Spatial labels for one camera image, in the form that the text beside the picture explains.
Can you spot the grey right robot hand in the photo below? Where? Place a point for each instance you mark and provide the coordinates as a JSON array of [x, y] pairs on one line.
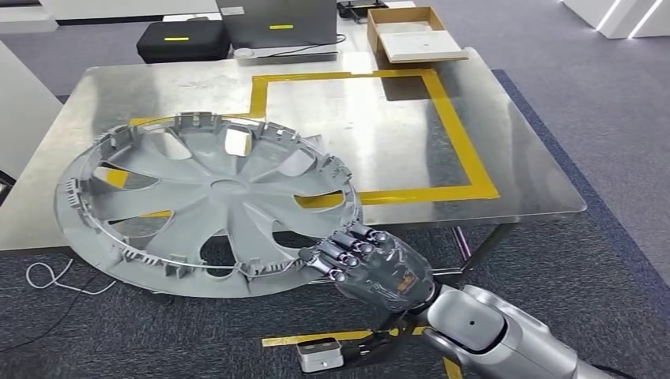
[[392, 277]]

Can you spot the grey plastic wheel cover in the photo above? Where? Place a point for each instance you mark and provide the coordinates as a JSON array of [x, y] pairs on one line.
[[225, 188]]

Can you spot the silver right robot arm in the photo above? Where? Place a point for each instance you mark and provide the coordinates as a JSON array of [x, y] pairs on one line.
[[502, 335]]

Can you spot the stainless steel workbench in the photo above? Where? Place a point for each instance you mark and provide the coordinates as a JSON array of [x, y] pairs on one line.
[[523, 157]]

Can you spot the yellow straight tape strip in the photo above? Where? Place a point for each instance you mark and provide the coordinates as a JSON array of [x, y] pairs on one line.
[[324, 337]]

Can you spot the yellow angled tape strip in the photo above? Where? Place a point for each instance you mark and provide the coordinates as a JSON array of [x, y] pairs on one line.
[[453, 369]]

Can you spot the yellow rectangular tape outline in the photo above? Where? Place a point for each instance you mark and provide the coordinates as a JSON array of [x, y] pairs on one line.
[[455, 131]]

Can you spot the white foam board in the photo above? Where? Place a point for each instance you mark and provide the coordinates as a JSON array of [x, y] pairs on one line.
[[421, 47]]

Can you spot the flat silver device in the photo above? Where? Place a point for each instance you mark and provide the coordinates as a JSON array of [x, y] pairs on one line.
[[288, 55]]

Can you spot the open cardboard box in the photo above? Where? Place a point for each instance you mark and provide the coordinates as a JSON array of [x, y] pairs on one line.
[[403, 18]]

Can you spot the small white round knob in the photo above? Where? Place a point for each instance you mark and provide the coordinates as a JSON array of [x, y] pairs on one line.
[[243, 52]]

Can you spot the small black device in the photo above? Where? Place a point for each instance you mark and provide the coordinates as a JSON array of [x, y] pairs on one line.
[[361, 8]]

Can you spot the grey case with yellow label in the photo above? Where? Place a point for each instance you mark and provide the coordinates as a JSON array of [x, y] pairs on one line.
[[277, 23]]

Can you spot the black case with yellow label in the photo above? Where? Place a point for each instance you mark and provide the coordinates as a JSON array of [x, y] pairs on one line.
[[183, 42]]

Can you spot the white panel with light strips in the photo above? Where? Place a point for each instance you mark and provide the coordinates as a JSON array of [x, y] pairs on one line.
[[617, 15]]

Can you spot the white low cabinet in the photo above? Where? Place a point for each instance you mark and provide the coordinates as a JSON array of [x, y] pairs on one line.
[[131, 8]]

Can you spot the white table with metal legs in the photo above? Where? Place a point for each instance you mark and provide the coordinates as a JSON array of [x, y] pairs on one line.
[[26, 104]]

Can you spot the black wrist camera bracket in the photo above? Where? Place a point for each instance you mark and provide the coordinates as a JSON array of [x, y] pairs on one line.
[[377, 340]]

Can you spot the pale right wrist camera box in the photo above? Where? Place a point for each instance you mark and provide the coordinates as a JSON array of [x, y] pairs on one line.
[[320, 355]]

